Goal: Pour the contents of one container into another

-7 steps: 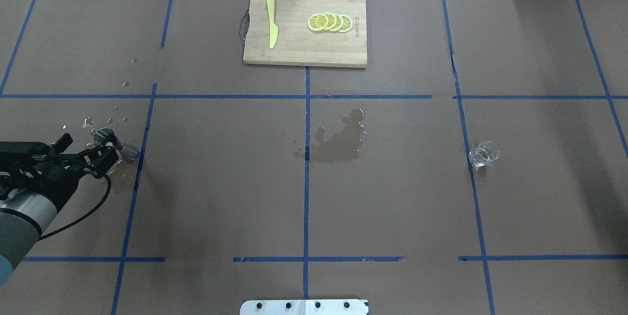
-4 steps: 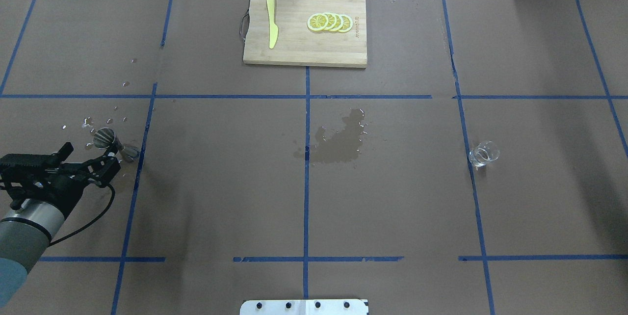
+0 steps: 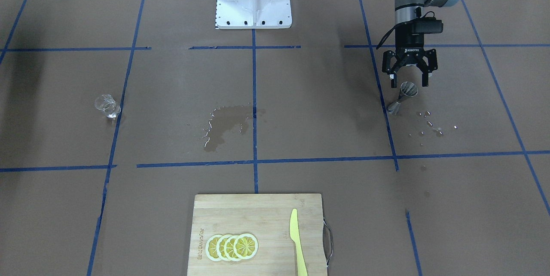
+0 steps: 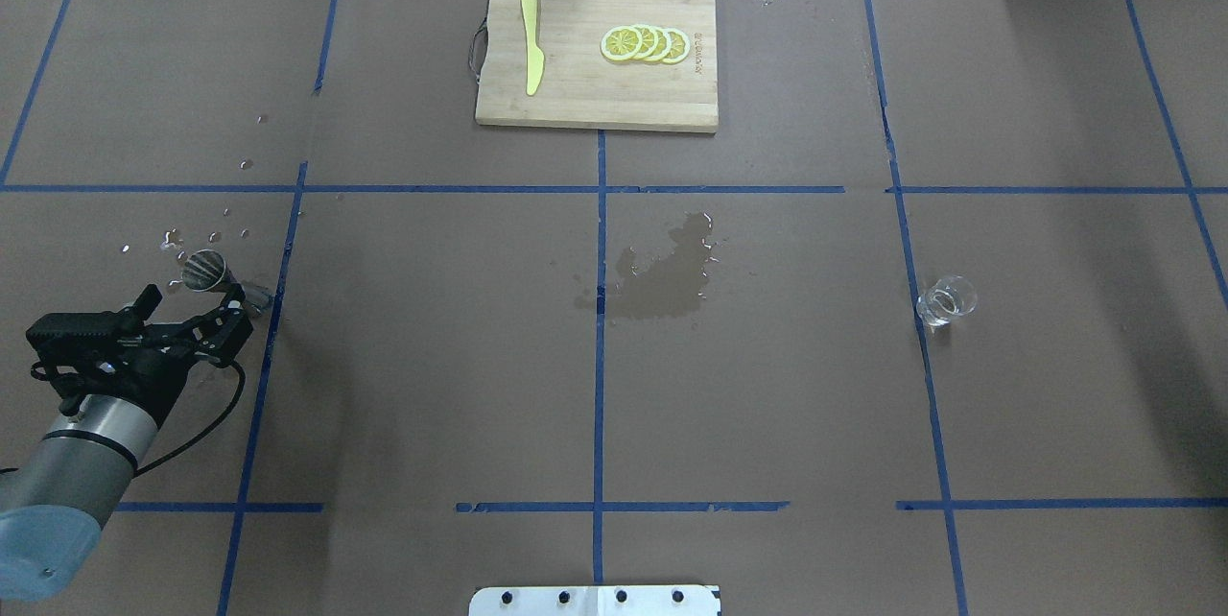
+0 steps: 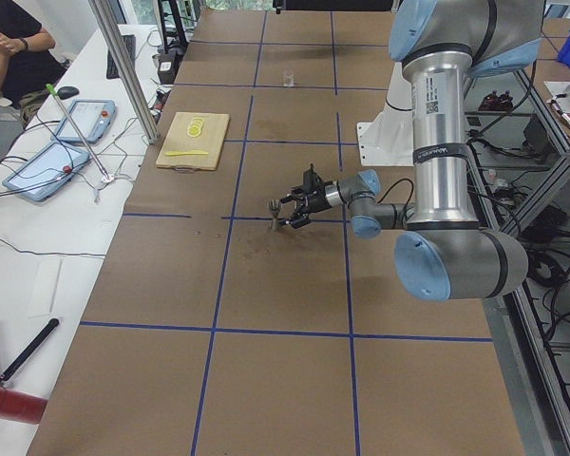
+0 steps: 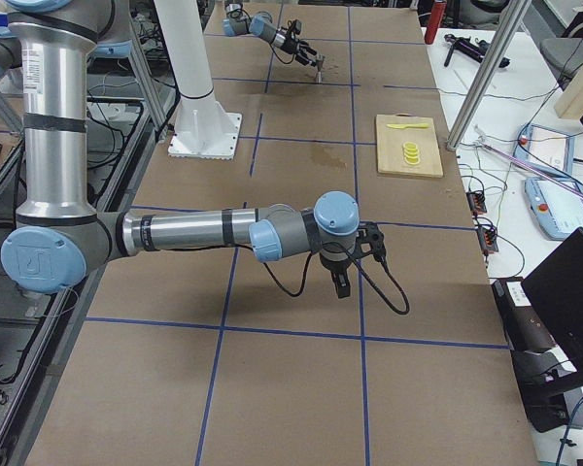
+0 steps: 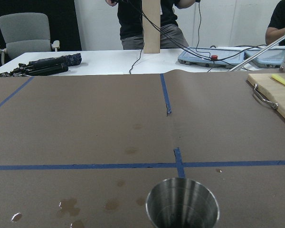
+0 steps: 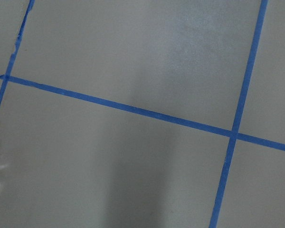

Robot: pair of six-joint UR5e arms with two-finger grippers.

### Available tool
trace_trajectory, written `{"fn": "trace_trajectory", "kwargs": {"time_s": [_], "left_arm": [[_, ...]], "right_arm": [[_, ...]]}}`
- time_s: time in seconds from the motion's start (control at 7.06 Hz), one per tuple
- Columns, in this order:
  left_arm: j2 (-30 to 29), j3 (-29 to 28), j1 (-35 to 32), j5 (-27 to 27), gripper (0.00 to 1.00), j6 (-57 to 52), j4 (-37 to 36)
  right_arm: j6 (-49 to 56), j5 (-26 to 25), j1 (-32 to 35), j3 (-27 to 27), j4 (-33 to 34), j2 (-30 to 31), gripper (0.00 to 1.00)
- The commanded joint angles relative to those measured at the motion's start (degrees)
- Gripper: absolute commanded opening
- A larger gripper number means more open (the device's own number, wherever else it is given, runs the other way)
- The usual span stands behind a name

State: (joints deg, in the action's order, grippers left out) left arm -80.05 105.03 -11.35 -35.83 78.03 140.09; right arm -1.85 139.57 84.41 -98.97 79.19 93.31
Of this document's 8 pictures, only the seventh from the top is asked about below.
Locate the steel measuring jigger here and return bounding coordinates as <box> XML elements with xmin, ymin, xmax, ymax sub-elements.
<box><xmin>145</xmin><ymin>178</ymin><xmax>220</xmax><ymax>228</ymax></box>

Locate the brown paper table cover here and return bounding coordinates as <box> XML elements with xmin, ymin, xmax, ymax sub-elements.
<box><xmin>0</xmin><ymin>70</ymin><xmax>285</xmax><ymax>228</ymax></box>

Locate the left teach pendant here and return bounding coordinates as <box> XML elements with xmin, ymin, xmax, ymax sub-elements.
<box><xmin>178</xmin><ymin>47</ymin><xmax>244</xmax><ymax>69</ymax></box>

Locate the teach pendant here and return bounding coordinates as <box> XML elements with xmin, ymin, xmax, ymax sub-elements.
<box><xmin>178</xmin><ymin>47</ymin><xmax>244</xmax><ymax>69</ymax></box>
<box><xmin>250</xmin><ymin>46</ymin><xmax>285</xmax><ymax>68</ymax></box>

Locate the folded dark umbrella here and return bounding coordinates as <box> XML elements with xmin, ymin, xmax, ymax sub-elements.
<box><xmin>28</xmin><ymin>53</ymin><xmax>82</xmax><ymax>67</ymax></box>

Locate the standing person in black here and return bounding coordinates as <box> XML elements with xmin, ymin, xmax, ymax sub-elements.
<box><xmin>104</xmin><ymin>0</ymin><xmax>201</xmax><ymax>50</ymax></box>

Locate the right teach pendant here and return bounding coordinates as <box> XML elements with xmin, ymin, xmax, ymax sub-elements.
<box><xmin>250</xmin><ymin>46</ymin><xmax>285</xmax><ymax>68</ymax></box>

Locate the grey office chair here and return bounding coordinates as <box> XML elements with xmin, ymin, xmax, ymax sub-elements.
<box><xmin>0</xmin><ymin>12</ymin><xmax>60</xmax><ymax>65</ymax></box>

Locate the yellow plastic knife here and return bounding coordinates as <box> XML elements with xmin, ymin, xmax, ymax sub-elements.
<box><xmin>271</xmin><ymin>74</ymin><xmax>285</xmax><ymax>85</ymax></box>

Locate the seated person in black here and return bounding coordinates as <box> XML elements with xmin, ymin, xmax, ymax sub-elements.
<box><xmin>265</xmin><ymin>0</ymin><xmax>285</xmax><ymax>45</ymax></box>

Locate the wooden post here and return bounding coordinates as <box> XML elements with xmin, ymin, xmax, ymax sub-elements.
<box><xmin>142</xmin><ymin>0</ymin><xmax>161</xmax><ymax>54</ymax></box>

